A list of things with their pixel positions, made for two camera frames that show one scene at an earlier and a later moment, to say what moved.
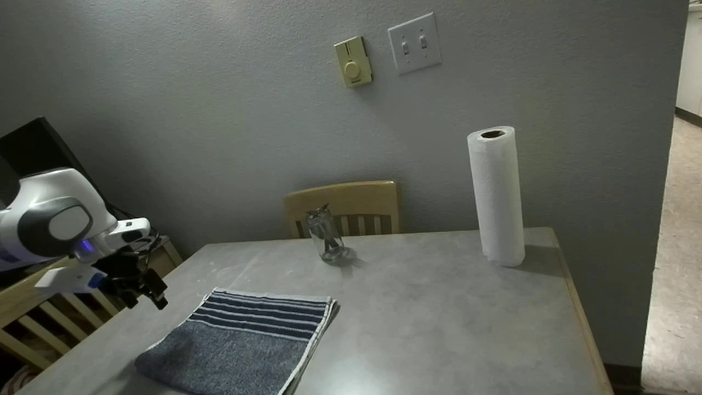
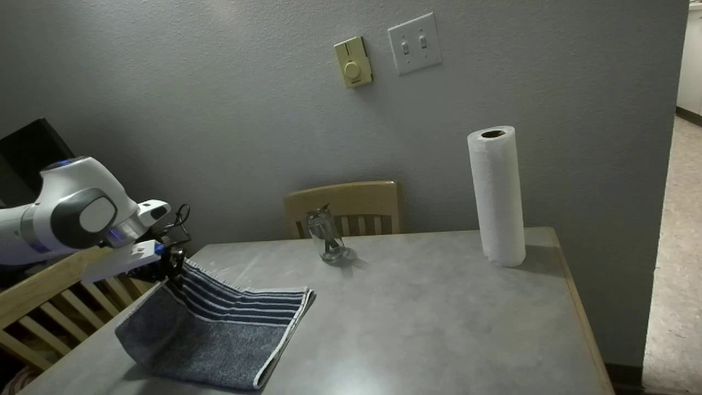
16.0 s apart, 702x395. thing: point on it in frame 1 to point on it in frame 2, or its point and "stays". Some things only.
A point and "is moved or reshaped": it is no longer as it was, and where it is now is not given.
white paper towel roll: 497,178 stays
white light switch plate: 416,43 stays
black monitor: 31,150 stays
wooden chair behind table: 359,207 stays
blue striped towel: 240,343 is moved or reshaped
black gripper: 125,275 to 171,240
